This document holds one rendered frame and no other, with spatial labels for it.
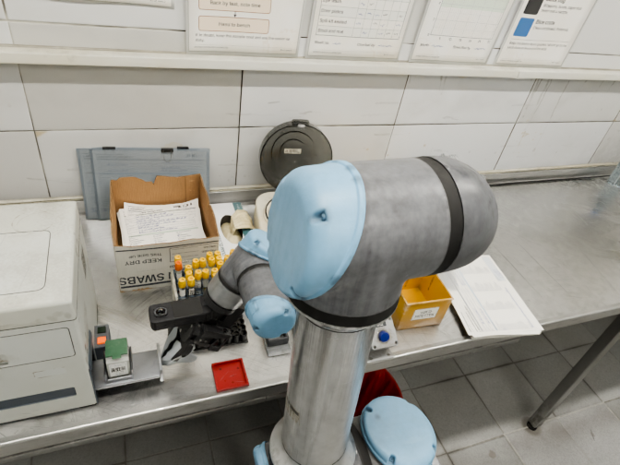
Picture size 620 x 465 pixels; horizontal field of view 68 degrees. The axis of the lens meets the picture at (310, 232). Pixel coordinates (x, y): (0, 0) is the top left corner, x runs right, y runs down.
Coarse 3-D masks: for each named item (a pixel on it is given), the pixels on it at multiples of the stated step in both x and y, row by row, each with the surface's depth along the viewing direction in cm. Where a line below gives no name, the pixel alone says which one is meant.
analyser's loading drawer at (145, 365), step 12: (96, 360) 92; (132, 360) 93; (144, 360) 94; (156, 360) 94; (96, 372) 90; (132, 372) 89; (144, 372) 92; (156, 372) 92; (96, 384) 88; (108, 384) 89; (120, 384) 89
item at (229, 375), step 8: (232, 360) 101; (240, 360) 102; (216, 368) 99; (224, 368) 100; (232, 368) 100; (240, 368) 100; (216, 376) 98; (224, 376) 98; (232, 376) 98; (240, 376) 99; (216, 384) 96; (224, 384) 97; (232, 384) 97; (240, 384) 97; (248, 384) 97
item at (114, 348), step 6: (108, 342) 88; (114, 342) 88; (120, 342) 88; (126, 342) 89; (108, 348) 87; (114, 348) 87; (120, 348) 88; (126, 348) 88; (108, 354) 86; (114, 354) 86; (120, 354) 86
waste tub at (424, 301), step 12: (432, 276) 121; (408, 288) 127; (420, 288) 128; (432, 288) 122; (444, 288) 117; (408, 300) 124; (420, 300) 125; (432, 300) 112; (444, 300) 113; (396, 312) 115; (408, 312) 112; (420, 312) 113; (432, 312) 115; (444, 312) 117; (396, 324) 116; (408, 324) 115; (420, 324) 117; (432, 324) 119
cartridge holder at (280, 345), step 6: (282, 336) 107; (288, 336) 105; (264, 342) 106; (270, 342) 104; (276, 342) 104; (282, 342) 105; (288, 342) 106; (270, 348) 104; (276, 348) 104; (282, 348) 105; (288, 348) 105; (270, 354) 103; (276, 354) 104
